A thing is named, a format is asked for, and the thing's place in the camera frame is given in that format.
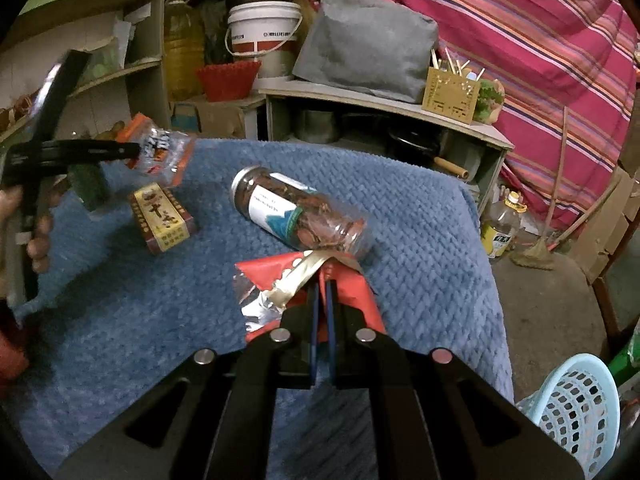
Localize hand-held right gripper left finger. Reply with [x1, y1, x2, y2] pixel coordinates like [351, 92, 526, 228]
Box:
[55, 282, 321, 480]

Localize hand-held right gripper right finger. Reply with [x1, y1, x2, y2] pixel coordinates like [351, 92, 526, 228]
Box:
[320, 280, 586, 480]

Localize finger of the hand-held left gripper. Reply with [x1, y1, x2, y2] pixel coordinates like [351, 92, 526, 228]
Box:
[10, 141, 142, 167]
[30, 50, 94, 148]

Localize red foil-lined packet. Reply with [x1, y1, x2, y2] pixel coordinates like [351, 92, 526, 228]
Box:
[232, 249, 387, 347]

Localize orange patterned clear wrapper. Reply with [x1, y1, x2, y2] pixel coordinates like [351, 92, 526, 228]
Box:
[116, 112, 197, 187]

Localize light blue plastic basket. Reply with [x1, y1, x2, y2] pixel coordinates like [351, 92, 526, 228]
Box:
[515, 353, 623, 480]

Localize person's left hand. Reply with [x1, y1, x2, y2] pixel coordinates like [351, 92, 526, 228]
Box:
[0, 185, 53, 273]

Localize green jar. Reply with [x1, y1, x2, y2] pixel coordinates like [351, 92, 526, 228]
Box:
[66, 164, 113, 212]

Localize wooden shelf unit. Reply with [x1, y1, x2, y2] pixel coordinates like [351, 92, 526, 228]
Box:
[0, 0, 173, 147]

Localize clear jar with dried pieces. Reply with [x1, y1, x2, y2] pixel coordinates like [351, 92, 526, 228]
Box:
[230, 166, 374, 259]

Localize yellow and red small box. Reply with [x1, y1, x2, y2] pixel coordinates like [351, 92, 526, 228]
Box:
[127, 182, 201, 256]

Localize large oil bottle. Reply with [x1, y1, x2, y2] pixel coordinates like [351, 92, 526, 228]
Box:
[164, 0, 207, 103]

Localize blue textured mat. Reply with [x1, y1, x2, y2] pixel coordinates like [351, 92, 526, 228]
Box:
[12, 137, 516, 480]

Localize brown cardboard box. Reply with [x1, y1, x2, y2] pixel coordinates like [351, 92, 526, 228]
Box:
[170, 95, 266, 139]

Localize red plastic basket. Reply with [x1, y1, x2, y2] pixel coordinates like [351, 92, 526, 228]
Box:
[195, 60, 262, 102]

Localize small oil bottle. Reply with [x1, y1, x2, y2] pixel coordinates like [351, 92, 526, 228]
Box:
[480, 191, 528, 260]

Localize white and red bucket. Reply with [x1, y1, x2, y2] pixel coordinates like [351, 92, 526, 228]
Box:
[224, 1, 303, 58]

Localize broom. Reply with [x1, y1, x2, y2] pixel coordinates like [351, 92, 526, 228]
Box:
[510, 106, 622, 272]

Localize grey low cabinet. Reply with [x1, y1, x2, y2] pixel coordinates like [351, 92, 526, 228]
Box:
[257, 80, 516, 211]

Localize yellow chopstick holder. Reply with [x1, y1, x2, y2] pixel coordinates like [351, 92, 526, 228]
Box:
[421, 66, 482, 125]

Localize small colourful figurine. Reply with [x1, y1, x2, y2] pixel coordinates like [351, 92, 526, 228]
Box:
[472, 79, 506, 125]

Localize grey cushion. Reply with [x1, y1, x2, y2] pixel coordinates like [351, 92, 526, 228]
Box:
[291, 0, 440, 105]

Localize bunch of wooden chopsticks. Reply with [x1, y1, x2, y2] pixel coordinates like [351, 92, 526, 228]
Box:
[430, 47, 484, 82]

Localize green plastic item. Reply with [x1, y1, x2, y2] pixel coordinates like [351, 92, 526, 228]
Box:
[607, 320, 640, 377]

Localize stacked cardboard pieces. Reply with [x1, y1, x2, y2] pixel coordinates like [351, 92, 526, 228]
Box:
[570, 160, 640, 282]

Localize pink striped cloth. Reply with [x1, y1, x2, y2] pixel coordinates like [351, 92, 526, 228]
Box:
[295, 0, 640, 231]

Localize black pan with wooden handle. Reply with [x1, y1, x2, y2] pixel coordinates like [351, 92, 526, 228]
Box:
[385, 125, 474, 182]

